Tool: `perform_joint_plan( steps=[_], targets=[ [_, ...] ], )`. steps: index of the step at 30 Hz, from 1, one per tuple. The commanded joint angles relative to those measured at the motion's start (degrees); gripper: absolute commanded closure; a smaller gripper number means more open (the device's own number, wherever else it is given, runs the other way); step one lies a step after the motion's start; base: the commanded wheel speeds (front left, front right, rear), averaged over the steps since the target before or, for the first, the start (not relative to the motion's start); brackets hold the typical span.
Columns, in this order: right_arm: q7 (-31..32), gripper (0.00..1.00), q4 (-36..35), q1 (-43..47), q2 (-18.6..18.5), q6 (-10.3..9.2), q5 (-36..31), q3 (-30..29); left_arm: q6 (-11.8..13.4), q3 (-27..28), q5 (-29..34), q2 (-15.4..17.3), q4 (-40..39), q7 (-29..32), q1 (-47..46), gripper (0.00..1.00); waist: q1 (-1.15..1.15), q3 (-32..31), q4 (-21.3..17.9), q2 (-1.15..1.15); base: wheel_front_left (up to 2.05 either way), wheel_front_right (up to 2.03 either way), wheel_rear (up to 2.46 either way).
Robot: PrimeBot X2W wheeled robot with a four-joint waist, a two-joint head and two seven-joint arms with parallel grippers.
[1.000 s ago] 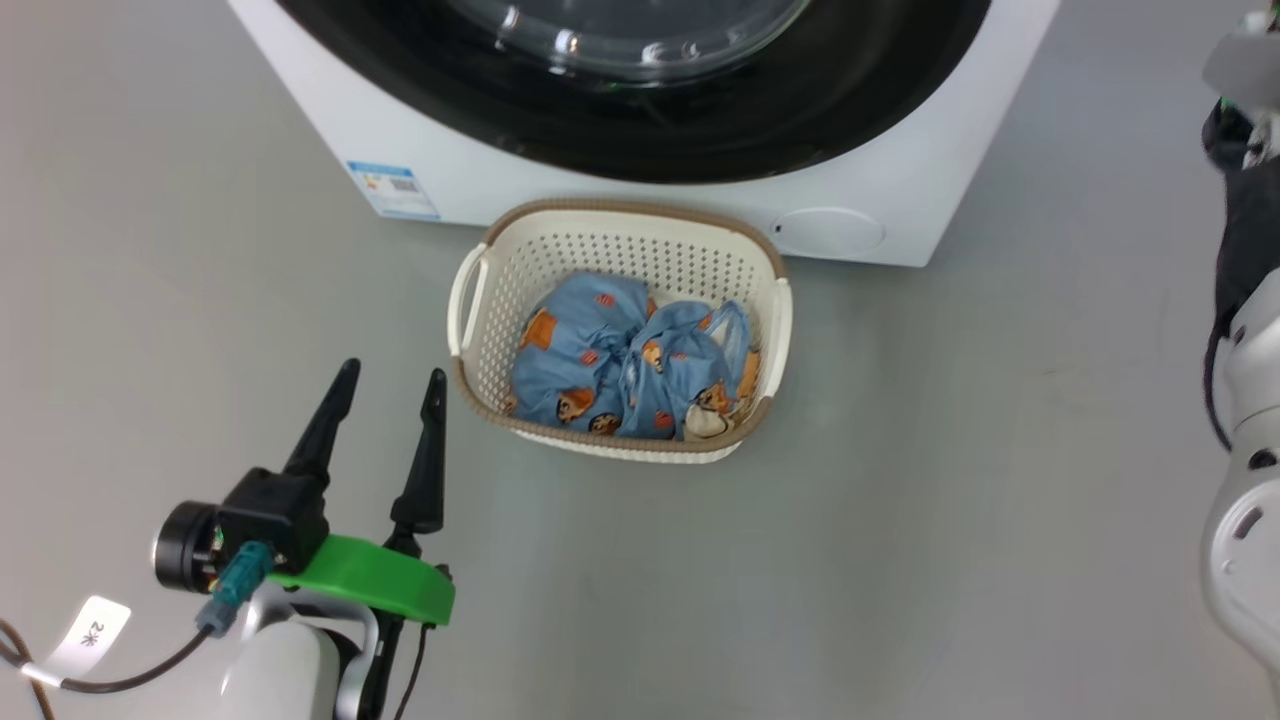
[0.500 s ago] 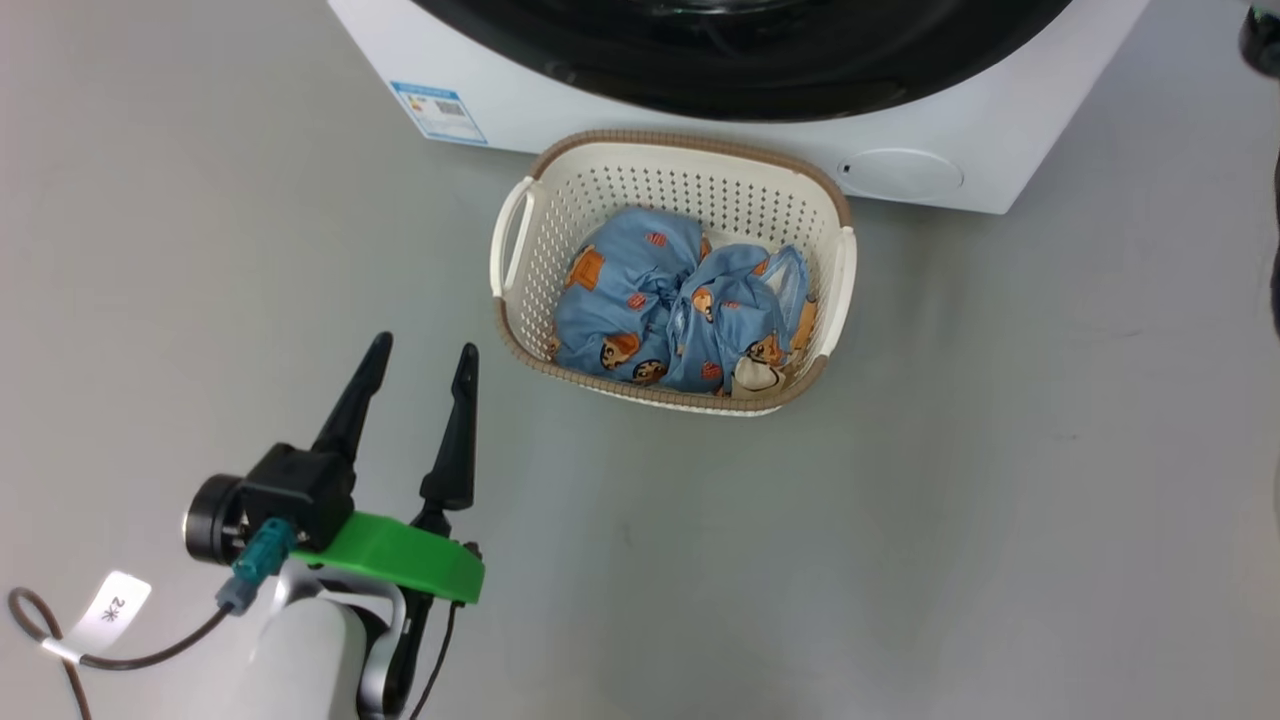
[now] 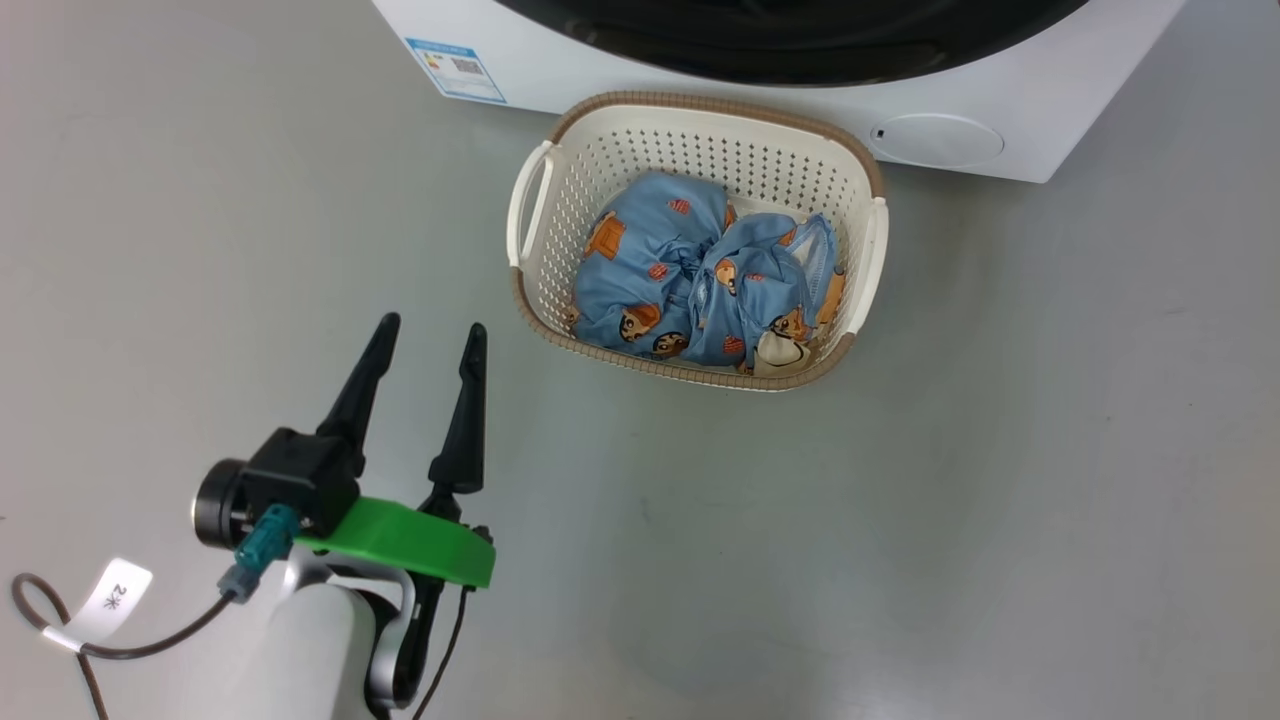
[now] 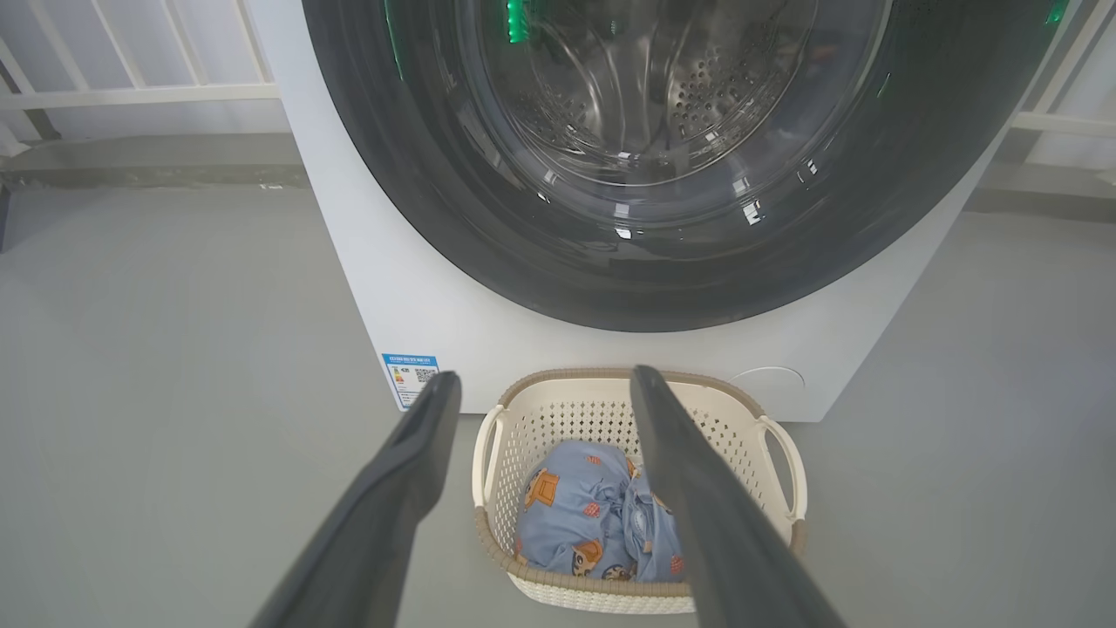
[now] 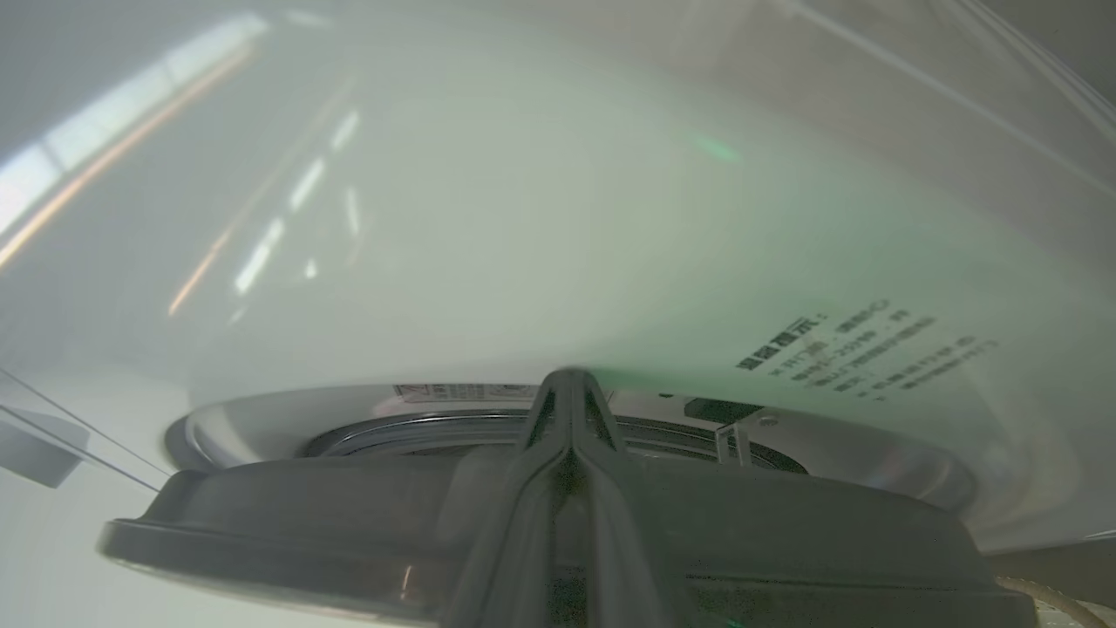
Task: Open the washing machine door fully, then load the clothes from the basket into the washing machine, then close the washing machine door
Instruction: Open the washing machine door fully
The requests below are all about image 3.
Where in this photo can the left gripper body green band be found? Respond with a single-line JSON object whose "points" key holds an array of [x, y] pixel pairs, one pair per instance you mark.
{"points": [[400, 540]]}

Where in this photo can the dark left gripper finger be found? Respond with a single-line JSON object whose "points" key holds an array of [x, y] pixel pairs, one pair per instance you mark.
{"points": [[362, 395], [465, 420]]}

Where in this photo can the blue cartoon print garment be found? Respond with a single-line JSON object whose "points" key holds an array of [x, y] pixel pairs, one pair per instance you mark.
{"points": [[760, 290], [640, 260]]}

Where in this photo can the black round washing machine door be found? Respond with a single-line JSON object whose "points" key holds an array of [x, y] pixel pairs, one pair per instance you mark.
{"points": [[800, 40]]}

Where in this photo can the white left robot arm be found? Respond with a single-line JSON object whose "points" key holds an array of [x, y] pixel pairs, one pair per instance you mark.
{"points": [[315, 650]]}

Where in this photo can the cream perforated laundry basket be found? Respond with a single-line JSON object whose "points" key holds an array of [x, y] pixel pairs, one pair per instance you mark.
{"points": [[610, 150]]}

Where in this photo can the white washing machine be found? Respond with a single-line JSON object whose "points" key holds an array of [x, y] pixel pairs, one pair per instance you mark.
{"points": [[620, 60]]}

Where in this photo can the blue energy label sticker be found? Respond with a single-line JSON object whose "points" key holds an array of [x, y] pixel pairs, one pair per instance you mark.
{"points": [[457, 70]]}

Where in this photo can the round white filter cover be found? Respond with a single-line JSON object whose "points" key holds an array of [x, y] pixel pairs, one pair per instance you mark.
{"points": [[935, 140]]}

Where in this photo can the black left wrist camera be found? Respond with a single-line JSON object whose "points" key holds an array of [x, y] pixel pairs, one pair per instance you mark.
{"points": [[295, 480]]}

